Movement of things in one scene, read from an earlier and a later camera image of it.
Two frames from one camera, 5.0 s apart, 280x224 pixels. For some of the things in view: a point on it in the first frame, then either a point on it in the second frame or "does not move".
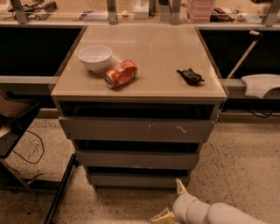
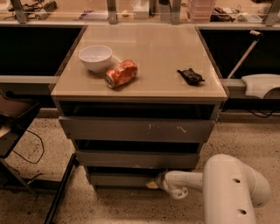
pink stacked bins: x=199 y=11 does not move
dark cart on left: x=15 y=115 does not move
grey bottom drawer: x=142 y=179 does not move
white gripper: x=180 y=206 -> x=168 y=181
